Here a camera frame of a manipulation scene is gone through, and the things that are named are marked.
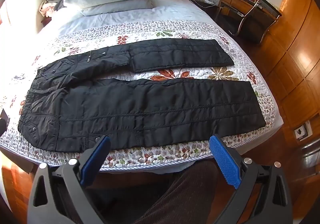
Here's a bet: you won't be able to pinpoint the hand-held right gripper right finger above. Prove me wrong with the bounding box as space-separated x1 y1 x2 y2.
209 134 293 224

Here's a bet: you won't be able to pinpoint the white pillow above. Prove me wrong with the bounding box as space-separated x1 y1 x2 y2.
80 0 155 17

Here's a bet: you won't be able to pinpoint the black padded pants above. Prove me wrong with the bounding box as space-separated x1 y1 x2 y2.
18 39 266 152

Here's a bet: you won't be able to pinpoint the white bed sheet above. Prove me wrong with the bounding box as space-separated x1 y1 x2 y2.
37 0 209 45

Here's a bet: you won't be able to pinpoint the wooden desk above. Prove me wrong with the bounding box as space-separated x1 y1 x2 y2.
219 0 280 20

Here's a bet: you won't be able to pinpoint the person's leg in brown trousers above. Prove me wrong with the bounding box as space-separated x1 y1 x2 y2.
134 160 227 224

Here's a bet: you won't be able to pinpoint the dark bedside table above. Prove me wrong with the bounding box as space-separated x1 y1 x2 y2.
186 0 220 18

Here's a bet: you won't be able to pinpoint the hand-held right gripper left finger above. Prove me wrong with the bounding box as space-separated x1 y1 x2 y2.
26 135 112 224

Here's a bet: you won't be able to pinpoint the white wall socket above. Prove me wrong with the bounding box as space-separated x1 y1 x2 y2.
293 121 312 142

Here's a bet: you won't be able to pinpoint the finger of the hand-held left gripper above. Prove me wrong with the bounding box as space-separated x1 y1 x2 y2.
0 109 11 137

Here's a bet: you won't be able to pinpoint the floral quilted bedspread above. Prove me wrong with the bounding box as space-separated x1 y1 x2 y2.
0 20 284 172

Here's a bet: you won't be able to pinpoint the black metal-frame chair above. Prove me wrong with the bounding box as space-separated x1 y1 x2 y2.
217 0 282 44

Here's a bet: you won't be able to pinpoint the pile of clothes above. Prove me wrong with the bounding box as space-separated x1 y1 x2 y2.
39 0 66 17

